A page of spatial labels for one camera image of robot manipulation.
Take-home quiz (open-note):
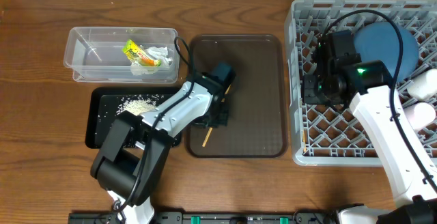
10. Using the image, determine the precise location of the wooden chopstick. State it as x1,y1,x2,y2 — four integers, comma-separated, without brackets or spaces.
202,85,231,148
301,104,307,154

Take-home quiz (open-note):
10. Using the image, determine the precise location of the pile of rice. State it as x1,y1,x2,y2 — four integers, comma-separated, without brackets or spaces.
97,94,171,136

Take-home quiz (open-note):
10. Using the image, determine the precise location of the dark blue plate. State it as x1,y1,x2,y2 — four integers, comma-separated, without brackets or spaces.
354,22,419,82

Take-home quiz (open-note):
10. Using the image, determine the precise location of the white tissue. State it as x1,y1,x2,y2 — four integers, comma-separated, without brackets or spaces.
130,46,173,76

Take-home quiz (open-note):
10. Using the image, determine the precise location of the pink plastic cup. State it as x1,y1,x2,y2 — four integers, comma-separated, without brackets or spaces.
404,102,436,132

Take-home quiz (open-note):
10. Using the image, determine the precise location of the cream plastic cup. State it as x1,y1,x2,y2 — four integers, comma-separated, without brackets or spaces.
407,69,437,101

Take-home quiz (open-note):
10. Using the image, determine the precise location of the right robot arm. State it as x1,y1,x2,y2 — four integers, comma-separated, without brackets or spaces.
301,31,436,223

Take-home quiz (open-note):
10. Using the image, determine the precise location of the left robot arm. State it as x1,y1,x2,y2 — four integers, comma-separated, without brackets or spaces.
89,63,236,223

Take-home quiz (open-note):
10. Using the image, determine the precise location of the grey dishwasher rack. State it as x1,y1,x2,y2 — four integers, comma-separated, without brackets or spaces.
285,0,436,167

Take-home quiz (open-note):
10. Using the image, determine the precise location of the clear plastic waste bin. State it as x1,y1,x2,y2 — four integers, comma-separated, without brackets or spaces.
64,27,180,84

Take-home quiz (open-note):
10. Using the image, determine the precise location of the brown serving tray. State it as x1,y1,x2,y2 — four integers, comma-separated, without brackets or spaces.
186,34,287,158

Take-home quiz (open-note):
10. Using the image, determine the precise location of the black plastic tray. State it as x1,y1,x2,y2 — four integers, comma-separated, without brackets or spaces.
85,86,179,149

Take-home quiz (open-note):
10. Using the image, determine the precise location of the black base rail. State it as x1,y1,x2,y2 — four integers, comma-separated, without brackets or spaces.
67,211,337,224

